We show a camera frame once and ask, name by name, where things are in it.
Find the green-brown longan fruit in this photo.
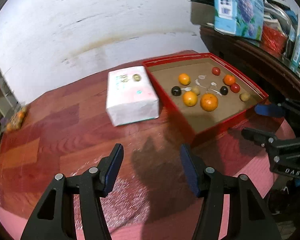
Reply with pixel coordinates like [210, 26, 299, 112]
[239, 92, 251, 102]
[191, 86, 200, 95]

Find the red cherry tomato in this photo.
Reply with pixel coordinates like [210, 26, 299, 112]
[230, 83, 241, 93]
[211, 67, 221, 76]

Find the small orange kumquat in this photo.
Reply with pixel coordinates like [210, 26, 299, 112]
[223, 74, 236, 86]

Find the dark black plum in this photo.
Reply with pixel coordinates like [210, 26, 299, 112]
[219, 86, 228, 95]
[171, 86, 181, 96]

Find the large orange tangerine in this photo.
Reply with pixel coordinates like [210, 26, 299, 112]
[200, 93, 218, 112]

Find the yellow-orange citrus fruit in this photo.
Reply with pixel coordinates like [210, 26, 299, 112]
[183, 91, 198, 107]

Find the small orange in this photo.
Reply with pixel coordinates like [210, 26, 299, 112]
[178, 73, 191, 86]

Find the dark wooden cabinet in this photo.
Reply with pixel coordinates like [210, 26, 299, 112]
[200, 25, 300, 101]

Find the red mesh bag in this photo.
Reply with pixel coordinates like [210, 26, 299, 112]
[260, 25, 287, 58]

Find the red cardboard tray box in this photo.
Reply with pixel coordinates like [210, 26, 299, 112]
[143, 53, 268, 146]

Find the pink table mat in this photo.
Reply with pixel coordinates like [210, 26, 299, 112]
[0, 119, 298, 240]

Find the clear plastic fruit container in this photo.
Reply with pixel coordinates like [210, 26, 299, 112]
[3, 104, 28, 133]

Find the blue floral tissue package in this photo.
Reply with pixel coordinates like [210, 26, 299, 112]
[214, 0, 264, 41]

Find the white tissue pack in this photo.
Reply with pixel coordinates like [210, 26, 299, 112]
[106, 66, 159, 127]

